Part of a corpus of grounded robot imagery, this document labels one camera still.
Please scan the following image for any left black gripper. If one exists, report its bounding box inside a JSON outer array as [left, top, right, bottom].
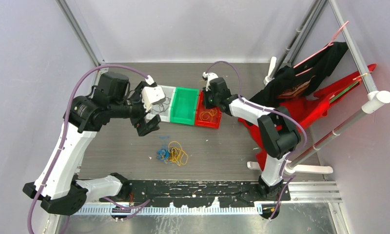
[[110, 82, 160, 135]]

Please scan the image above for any brown wire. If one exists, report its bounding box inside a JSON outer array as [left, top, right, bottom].
[[150, 96, 172, 116]]

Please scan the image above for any blue wire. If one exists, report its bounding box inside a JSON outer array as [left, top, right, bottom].
[[156, 136, 172, 164]]

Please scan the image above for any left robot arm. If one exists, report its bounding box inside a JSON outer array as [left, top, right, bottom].
[[23, 72, 166, 215]]

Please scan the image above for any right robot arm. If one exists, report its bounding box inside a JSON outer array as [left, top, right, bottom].
[[202, 73, 301, 200]]

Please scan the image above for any white plastic bin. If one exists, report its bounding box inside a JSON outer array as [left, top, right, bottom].
[[145, 85, 176, 122]]

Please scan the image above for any green plastic bin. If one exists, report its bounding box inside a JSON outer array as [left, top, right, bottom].
[[170, 87, 199, 125]]

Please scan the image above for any red plastic bin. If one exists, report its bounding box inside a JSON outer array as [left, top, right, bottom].
[[194, 91, 222, 129]]

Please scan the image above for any black shirt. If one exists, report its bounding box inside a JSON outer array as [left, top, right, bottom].
[[249, 41, 348, 107]]

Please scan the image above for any white rack base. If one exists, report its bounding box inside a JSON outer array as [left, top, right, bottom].
[[247, 161, 333, 175]]

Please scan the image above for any red shirt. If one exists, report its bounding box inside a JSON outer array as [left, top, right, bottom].
[[238, 63, 376, 170]]

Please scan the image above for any pink hanger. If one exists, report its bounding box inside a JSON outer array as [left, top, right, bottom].
[[293, 21, 349, 69]]

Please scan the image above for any green hanger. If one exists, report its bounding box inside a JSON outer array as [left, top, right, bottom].
[[330, 72, 371, 105]]

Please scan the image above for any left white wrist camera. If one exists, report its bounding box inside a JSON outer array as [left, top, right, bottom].
[[141, 86, 166, 113]]

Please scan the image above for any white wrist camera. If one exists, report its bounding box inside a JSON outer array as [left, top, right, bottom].
[[202, 72, 219, 92], [141, 86, 166, 113]]

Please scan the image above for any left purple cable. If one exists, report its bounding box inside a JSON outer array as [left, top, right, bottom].
[[27, 64, 156, 234]]

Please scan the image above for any purple cable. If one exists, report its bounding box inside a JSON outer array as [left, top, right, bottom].
[[205, 60, 309, 220], [27, 64, 156, 234]]

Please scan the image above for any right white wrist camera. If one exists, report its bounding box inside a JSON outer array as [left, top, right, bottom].
[[202, 72, 219, 92]]

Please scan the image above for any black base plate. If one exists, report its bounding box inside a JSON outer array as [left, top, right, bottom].
[[110, 180, 279, 208]]

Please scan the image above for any white rack post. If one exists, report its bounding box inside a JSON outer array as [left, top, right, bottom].
[[263, 57, 277, 86]]

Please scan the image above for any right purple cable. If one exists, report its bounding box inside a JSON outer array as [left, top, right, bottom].
[[205, 60, 309, 220]]

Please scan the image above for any metal clothes rail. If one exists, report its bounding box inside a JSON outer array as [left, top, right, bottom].
[[280, 0, 390, 167]]

